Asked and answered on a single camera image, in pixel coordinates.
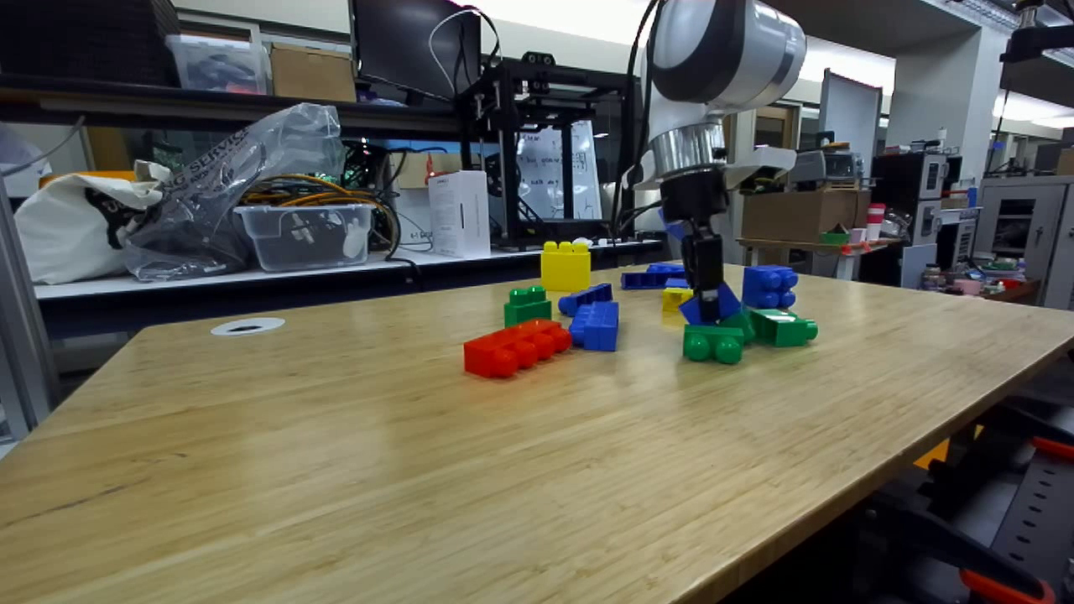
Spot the clear crumpled plastic bag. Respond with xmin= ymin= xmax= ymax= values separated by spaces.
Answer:
xmin=115 ymin=97 xmax=381 ymax=285

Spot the white side table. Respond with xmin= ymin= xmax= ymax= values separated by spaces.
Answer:
xmin=30 ymin=237 xmax=674 ymax=345

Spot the white round desk grommet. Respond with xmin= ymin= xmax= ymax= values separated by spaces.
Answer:
xmin=210 ymin=317 xmax=290 ymax=342

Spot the aluminium extrusion post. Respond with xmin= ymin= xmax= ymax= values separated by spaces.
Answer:
xmin=0 ymin=180 xmax=61 ymax=432

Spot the yellow square toy brick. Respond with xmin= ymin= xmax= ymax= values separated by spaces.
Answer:
xmin=659 ymin=285 xmax=697 ymax=328

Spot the clear bin with cables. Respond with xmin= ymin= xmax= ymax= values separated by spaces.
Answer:
xmin=232 ymin=199 xmax=382 ymax=274

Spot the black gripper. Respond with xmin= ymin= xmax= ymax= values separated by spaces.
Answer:
xmin=663 ymin=164 xmax=732 ymax=323

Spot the white cardboard box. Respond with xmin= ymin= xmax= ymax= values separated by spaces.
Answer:
xmin=428 ymin=164 xmax=496 ymax=262

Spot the black wall shelf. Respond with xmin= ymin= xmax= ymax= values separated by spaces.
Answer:
xmin=0 ymin=78 xmax=496 ymax=145

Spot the brown cardboard box small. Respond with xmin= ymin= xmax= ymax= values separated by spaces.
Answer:
xmin=266 ymin=41 xmax=364 ymax=107

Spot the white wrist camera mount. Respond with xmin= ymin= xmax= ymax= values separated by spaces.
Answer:
xmin=643 ymin=113 xmax=799 ymax=194

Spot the red handled tool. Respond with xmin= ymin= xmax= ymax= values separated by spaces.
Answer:
xmin=954 ymin=565 xmax=1060 ymax=604
xmin=1026 ymin=432 xmax=1074 ymax=466

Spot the white upright panel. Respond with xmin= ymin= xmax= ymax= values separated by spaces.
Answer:
xmin=818 ymin=68 xmax=886 ymax=180

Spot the black computer monitor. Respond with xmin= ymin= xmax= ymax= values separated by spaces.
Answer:
xmin=346 ymin=0 xmax=486 ymax=107

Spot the red four-stud toy brick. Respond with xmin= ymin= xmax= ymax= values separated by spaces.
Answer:
xmin=459 ymin=318 xmax=579 ymax=381

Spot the clear plastic container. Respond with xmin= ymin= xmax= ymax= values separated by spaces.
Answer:
xmin=164 ymin=31 xmax=276 ymax=97

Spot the grey equipment cabinet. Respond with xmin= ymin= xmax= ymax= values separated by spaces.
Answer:
xmin=970 ymin=172 xmax=1074 ymax=313

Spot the blue long toy brick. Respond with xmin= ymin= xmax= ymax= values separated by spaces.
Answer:
xmin=620 ymin=264 xmax=674 ymax=293
xmin=555 ymin=279 xmax=618 ymax=318
xmin=569 ymin=296 xmax=625 ymax=355

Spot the yellow tall brick stack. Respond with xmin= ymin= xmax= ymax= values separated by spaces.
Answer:
xmin=539 ymin=237 xmax=599 ymax=299

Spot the black metal frame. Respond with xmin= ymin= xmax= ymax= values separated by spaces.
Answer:
xmin=464 ymin=47 xmax=648 ymax=253

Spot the black appliance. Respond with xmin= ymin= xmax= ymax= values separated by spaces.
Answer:
xmin=871 ymin=147 xmax=968 ymax=255

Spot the blue tall stacked toy brick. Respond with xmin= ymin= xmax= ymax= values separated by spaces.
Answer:
xmin=738 ymin=262 xmax=804 ymax=313

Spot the white cloth bag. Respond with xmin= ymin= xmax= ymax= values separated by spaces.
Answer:
xmin=11 ymin=164 xmax=172 ymax=289

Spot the brown cardboard box large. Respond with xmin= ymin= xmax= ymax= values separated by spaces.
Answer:
xmin=738 ymin=185 xmax=872 ymax=247

